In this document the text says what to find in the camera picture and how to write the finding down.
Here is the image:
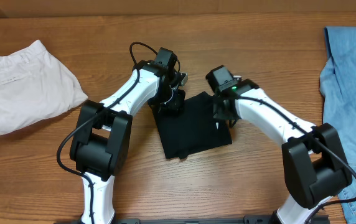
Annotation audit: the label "black t-shirt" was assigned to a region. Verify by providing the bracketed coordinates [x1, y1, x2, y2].
[152, 91, 232, 159]

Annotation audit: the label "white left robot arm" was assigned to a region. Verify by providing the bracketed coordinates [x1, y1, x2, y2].
[70, 48, 187, 223]

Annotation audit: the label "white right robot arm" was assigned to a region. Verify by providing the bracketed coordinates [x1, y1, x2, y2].
[205, 65, 352, 223]

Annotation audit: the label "light blue denim jeans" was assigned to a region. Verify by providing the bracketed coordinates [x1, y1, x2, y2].
[320, 27, 356, 223]

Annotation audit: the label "folded white shorts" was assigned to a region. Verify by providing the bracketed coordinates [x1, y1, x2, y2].
[0, 40, 88, 135]

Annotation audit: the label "black base frame rail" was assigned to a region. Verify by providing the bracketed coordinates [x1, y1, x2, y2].
[53, 213, 331, 224]

